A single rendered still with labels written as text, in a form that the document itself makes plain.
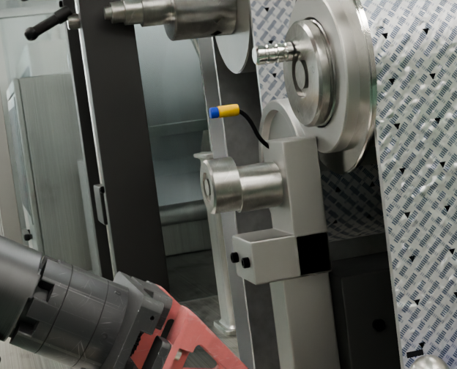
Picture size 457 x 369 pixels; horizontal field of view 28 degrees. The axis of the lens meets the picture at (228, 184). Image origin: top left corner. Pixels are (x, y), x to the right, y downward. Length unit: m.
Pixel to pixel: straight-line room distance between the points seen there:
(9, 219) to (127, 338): 1.07
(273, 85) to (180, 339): 0.36
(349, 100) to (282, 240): 0.12
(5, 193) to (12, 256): 1.04
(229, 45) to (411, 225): 0.36
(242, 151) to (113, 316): 0.46
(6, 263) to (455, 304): 0.30
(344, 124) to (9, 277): 0.24
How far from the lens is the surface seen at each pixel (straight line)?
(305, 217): 0.67
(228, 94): 0.97
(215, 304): 1.59
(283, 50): 0.66
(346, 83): 0.61
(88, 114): 1.03
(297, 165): 0.66
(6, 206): 1.58
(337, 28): 0.61
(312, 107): 0.64
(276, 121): 0.79
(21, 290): 0.54
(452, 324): 0.64
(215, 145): 1.00
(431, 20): 0.63
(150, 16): 0.87
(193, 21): 0.87
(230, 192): 0.65
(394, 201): 0.61
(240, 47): 0.88
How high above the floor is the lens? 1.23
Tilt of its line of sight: 5 degrees down
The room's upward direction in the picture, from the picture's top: 7 degrees counter-clockwise
